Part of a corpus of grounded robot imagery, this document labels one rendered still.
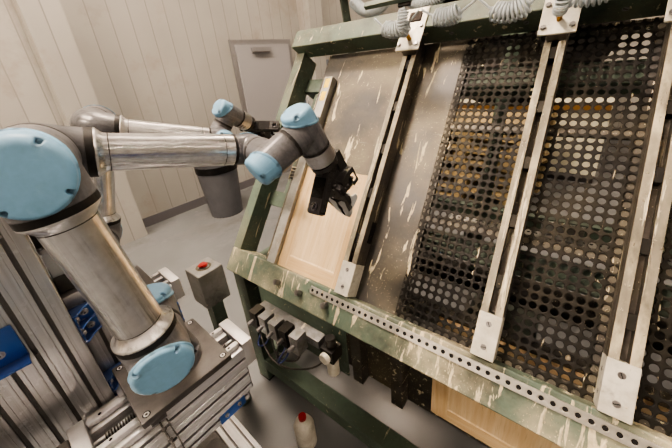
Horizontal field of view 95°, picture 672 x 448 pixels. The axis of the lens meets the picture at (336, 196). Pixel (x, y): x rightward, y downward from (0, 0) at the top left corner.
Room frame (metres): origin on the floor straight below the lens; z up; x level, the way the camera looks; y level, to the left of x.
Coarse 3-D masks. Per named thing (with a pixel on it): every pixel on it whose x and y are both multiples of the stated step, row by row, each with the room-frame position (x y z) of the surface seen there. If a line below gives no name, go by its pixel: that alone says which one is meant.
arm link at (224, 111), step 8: (216, 104) 1.28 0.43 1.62; (224, 104) 1.25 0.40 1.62; (232, 104) 1.29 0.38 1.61; (216, 112) 1.25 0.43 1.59; (224, 112) 1.25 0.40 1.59; (232, 112) 1.27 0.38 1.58; (240, 112) 1.30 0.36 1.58; (224, 120) 1.26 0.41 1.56; (232, 120) 1.27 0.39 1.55; (240, 120) 1.30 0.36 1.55
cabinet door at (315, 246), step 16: (304, 192) 1.35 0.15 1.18; (352, 192) 1.21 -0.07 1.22; (304, 208) 1.30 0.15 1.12; (304, 224) 1.26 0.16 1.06; (320, 224) 1.21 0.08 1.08; (336, 224) 1.17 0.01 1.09; (352, 224) 1.12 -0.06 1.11; (288, 240) 1.25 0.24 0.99; (304, 240) 1.21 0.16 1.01; (320, 240) 1.16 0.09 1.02; (336, 240) 1.12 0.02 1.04; (288, 256) 1.20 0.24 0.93; (304, 256) 1.16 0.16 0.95; (320, 256) 1.12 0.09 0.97; (336, 256) 1.08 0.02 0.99; (304, 272) 1.11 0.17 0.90; (320, 272) 1.07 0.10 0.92; (336, 272) 1.03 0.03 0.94
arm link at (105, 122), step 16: (80, 112) 0.99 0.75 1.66; (96, 112) 1.00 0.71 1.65; (96, 128) 0.96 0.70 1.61; (112, 128) 0.98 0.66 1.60; (128, 128) 1.00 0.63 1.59; (144, 128) 1.02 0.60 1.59; (160, 128) 1.05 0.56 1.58; (176, 128) 1.07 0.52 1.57; (192, 128) 1.10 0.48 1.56; (208, 128) 1.13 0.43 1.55; (224, 128) 1.21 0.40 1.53
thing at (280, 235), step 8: (336, 80) 1.65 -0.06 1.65; (328, 88) 1.60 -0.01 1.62; (328, 96) 1.59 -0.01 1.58; (320, 104) 1.58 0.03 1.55; (328, 104) 1.59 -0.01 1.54; (320, 112) 1.55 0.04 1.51; (320, 120) 1.53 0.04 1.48; (304, 160) 1.44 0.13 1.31; (296, 168) 1.44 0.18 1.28; (304, 168) 1.41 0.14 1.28; (296, 176) 1.41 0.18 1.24; (304, 176) 1.41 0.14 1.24; (296, 184) 1.38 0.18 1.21; (288, 192) 1.38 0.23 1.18; (296, 192) 1.36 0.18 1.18; (288, 200) 1.36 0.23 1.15; (296, 200) 1.35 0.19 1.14; (288, 208) 1.33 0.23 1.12; (288, 216) 1.30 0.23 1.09; (280, 224) 1.30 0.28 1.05; (288, 224) 1.29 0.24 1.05; (280, 232) 1.28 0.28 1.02; (280, 240) 1.25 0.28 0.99; (272, 248) 1.25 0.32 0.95; (280, 248) 1.24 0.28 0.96; (272, 256) 1.22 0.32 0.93
